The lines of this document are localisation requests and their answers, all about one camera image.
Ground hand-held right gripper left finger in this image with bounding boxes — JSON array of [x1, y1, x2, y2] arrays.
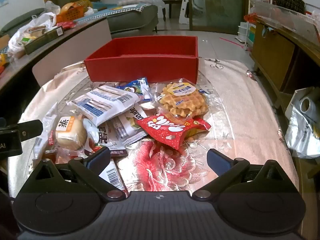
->
[[25, 147, 129, 202]]

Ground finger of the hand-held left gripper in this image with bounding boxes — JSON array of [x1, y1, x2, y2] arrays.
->
[[17, 119, 43, 140]]

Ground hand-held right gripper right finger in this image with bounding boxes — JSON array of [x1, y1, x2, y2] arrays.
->
[[192, 149, 295, 202]]

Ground steamed bun packet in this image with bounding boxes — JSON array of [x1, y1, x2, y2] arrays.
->
[[34, 110, 88, 159]]

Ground white green-print snack packet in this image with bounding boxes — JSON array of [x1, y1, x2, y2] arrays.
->
[[107, 106, 148, 147]]

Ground white blue-print snack packet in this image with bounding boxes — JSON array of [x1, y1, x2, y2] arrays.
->
[[67, 85, 141, 127]]

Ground red snack packet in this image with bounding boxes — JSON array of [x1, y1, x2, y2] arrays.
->
[[136, 113, 212, 151]]

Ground waffle packet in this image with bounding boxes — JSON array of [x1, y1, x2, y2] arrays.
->
[[152, 81, 220, 119]]

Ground blue snack packet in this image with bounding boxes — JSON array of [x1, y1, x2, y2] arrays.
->
[[115, 77, 150, 101]]

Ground red cardboard box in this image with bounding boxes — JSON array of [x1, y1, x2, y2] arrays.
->
[[84, 35, 199, 83]]

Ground white red-date snack packet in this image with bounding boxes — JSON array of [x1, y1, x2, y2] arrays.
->
[[82, 118, 128, 157]]

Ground white barcode snack packet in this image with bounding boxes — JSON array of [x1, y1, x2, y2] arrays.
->
[[99, 159, 128, 191]]

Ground silvery plastic bag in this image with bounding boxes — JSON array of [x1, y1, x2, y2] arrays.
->
[[285, 87, 320, 158]]

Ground dark green box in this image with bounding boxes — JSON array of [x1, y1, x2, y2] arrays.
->
[[24, 26, 64, 55]]

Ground grey coffee table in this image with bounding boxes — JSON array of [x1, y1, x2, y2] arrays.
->
[[0, 17, 112, 95]]

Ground white plastic bag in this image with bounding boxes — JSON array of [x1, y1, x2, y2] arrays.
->
[[7, 12, 57, 58]]

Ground grey green couch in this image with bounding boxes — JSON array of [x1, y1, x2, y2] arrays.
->
[[0, 7, 45, 37]]

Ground red patterned packet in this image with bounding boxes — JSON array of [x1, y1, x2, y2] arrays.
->
[[57, 21, 77, 30]]

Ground orange plastic basket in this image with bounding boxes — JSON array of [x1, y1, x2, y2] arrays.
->
[[55, 5, 85, 23]]

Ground wooden cabinet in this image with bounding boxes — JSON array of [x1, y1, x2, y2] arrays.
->
[[250, 15, 320, 108]]

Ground crumpled clear plastic bag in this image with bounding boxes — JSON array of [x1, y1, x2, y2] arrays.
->
[[45, 0, 61, 14]]

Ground yellow round object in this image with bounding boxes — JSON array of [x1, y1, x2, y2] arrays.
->
[[61, 0, 93, 12]]

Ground white storage containers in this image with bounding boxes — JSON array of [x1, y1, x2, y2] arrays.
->
[[236, 22, 257, 44]]

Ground grey sofa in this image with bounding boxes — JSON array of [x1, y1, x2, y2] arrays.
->
[[107, 4, 159, 34]]

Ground blue sofa cover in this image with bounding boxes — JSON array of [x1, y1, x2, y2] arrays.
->
[[75, 2, 153, 23]]

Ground orange-red plastic bag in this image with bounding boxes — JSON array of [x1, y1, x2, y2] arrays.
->
[[244, 12, 258, 23]]

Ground glass sliding door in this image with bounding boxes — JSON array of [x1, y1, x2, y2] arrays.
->
[[187, 0, 250, 34]]

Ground white perforated board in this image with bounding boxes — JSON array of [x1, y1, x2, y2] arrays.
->
[[179, 0, 192, 25]]

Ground clear plastic tray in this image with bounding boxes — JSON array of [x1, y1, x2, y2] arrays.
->
[[250, 0, 320, 30]]

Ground black woven basket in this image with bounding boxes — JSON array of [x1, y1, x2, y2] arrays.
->
[[276, 0, 306, 14]]

